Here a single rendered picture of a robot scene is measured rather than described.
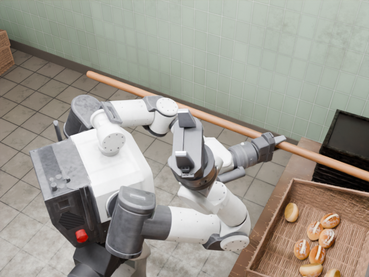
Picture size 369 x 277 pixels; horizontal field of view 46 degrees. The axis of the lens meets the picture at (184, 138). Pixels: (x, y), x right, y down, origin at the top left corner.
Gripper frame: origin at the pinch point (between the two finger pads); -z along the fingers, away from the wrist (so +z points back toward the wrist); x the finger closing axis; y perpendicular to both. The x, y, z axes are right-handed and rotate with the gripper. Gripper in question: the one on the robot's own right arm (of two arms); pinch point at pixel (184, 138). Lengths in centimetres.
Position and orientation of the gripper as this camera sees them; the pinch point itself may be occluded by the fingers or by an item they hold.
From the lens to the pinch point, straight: 79.2
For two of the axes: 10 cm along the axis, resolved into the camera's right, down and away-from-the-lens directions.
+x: 0.5, -9.1, 4.1
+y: 9.9, -0.2, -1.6
